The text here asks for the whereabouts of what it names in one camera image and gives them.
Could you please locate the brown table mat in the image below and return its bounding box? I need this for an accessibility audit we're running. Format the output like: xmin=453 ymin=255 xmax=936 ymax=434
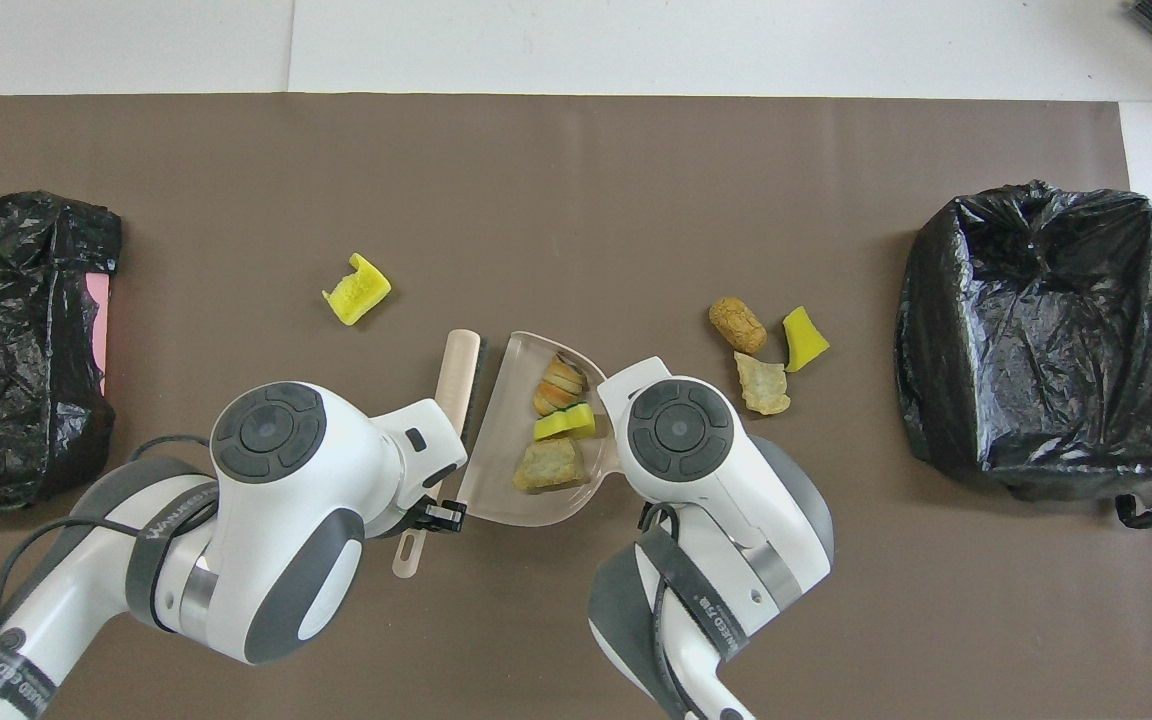
xmin=0 ymin=93 xmax=1152 ymax=720

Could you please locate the pink plastic bin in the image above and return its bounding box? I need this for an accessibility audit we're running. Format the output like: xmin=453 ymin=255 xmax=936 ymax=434
xmin=86 ymin=273 xmax=112 ymax=396

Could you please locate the small yellow sponge piece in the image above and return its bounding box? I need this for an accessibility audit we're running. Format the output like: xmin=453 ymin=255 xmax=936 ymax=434
xmin=782 ymin=306 xmax=831 ymax=374

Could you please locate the beige hand brush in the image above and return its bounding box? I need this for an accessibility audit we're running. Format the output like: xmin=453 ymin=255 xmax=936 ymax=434
xmin=393 ymin=330 xmax=485 ymax=581

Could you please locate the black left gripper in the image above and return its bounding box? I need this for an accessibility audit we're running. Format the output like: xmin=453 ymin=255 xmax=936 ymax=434
xmin=398 ymin=497 xmax=467 ymax=536

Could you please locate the large yellow sponge piece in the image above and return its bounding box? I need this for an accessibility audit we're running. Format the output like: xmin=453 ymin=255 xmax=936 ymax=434
xmin=322 ymin=253 xmax=392 ymax=327

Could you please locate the yellow green scrub sponge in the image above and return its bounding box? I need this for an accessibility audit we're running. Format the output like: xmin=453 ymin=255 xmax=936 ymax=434
xmin=534 ymin=402 xmax=597 ymax=442

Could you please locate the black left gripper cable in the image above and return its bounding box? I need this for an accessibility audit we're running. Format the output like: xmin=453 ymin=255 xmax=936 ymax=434
xmin=0 ymin=433 xmax=222 ymax=641

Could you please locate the brown fried croquette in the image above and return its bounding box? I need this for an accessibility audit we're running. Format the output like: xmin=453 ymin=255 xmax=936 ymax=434
xmin=708 ymin=297 xmax=768 ymax=355

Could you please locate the beige plastic dustpan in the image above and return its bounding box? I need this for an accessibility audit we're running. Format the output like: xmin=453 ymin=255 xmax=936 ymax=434
xmin=456 ymin=331 xmax=622 ymax=528

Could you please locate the striped croissant bread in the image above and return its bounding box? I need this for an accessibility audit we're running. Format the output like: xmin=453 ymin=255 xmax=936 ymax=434
xmin=533 ymin=352 xmax=589 ymax=417

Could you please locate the black plastic trash bag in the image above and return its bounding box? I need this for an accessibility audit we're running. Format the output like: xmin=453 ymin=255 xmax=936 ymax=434
xmin=894 ymin=180 xmax=1152 ymax=529
xmin=0 ymin=191 xmax=123 ymax=511

